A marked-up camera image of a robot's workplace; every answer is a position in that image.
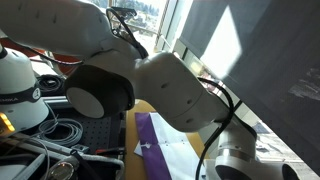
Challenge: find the white paper sheet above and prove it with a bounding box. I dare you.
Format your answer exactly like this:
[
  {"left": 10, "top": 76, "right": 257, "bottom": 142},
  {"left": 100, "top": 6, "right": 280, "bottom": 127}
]
[{"left": 133, "top": 141, "right": 145, "bottom": 158}]

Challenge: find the black perforated base board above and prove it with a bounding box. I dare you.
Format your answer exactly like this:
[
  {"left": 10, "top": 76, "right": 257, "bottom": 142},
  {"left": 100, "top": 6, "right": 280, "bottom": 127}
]
[{"left": 49, "top": 109, "right": 127, "bottom": 158}]

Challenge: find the red clamp tab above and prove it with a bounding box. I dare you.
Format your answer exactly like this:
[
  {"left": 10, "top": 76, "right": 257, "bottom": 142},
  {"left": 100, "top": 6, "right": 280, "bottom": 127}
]
[{"left": 94, "top": 147, "right": 127, "bottom": 157}]

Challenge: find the orange chair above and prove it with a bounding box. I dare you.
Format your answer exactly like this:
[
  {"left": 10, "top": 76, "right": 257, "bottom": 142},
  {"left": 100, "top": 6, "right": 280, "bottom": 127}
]
[{"left": 0, "top": 37, "right": 83, "bottom": 77}]

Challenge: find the silver aluminium extrusion bar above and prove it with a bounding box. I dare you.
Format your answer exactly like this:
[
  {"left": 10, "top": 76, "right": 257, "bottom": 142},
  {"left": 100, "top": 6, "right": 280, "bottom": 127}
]
[{"left": 41, "top": 95, "right": 73, "bottom": 110}]

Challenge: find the dark grey roller window blind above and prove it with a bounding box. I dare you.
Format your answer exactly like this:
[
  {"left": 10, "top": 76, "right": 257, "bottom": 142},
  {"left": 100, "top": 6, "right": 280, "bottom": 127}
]
[{"left": 178, "top": 0, "right": 320, "bottom": 177}]

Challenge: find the round metal dial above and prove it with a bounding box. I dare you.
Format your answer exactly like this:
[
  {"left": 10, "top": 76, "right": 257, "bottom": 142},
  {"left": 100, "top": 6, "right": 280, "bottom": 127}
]
[{"left": 47, "top": 161, "right": 77, "bottom": 180}]

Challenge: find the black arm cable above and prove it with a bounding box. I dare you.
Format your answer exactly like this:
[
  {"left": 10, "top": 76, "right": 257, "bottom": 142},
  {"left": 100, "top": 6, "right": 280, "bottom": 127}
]
[{"left": 105, "top": 6, "right": 235, "bottom": 180}]

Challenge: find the grey coiled cable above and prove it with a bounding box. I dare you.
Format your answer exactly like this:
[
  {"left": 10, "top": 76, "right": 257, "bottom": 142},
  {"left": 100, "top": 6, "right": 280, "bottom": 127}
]
[{"left": 34, "top": 117, "right": 85, "bottom": 148}]

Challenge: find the black coiled cable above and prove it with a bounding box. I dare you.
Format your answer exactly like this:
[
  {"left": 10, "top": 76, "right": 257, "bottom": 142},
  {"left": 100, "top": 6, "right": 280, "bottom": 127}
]
[{"left": 35, "top": 74, "right": 67, "bottom": 95}]

